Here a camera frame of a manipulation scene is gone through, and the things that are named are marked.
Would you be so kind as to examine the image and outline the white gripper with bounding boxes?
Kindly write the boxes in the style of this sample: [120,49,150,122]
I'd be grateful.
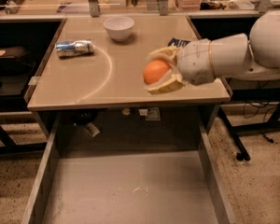
[145,39,216,94]

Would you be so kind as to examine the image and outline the orange fruit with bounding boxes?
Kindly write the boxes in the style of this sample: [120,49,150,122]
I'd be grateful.
[143,60,171,85]

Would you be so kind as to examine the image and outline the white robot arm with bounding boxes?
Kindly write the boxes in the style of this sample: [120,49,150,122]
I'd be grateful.
[143,10,280,94]

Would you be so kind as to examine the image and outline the beige counter cabinet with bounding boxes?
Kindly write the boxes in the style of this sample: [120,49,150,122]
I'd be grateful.
[28,16,230,152]

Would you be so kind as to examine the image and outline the open grey drawer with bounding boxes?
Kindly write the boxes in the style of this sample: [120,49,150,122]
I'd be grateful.
[21,107,236,224]

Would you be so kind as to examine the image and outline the white ceramic bowl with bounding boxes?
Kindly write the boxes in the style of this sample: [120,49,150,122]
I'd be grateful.
[104,17,134,41]

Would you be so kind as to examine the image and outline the crushed blue silver can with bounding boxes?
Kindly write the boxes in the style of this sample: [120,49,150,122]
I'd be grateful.
[55,40,94,58]

